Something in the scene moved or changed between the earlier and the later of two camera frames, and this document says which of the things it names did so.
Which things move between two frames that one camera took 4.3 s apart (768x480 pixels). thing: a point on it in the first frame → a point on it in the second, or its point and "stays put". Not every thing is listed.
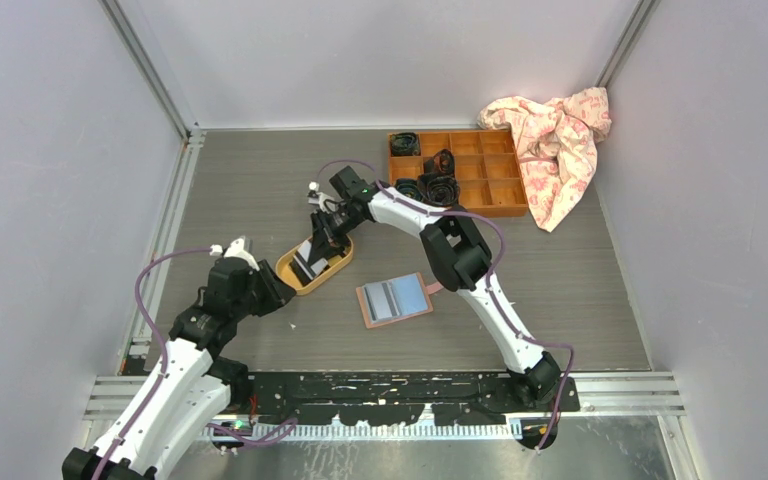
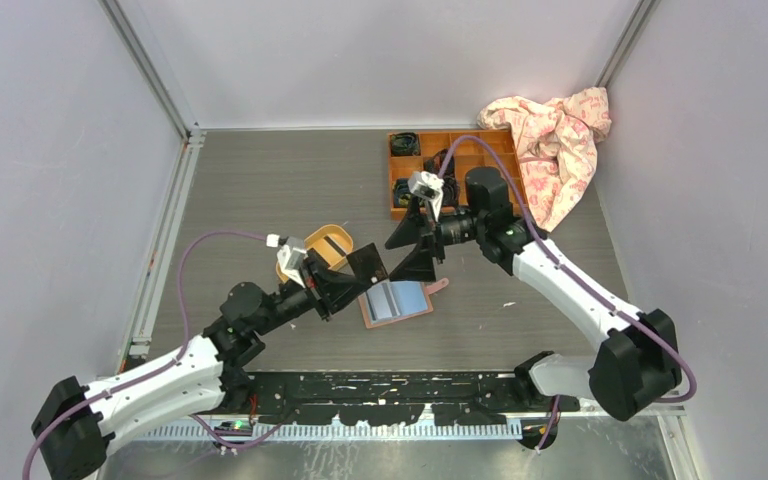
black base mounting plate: x=387 y=398 stays put
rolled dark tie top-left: x=405 y=144 stays put
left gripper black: x=276 y=291 → x=327 y=289
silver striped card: x=383 y=300 stays put
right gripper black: x=325 y=244 → x=414 y=228
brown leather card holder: x=395 y=299 stays put
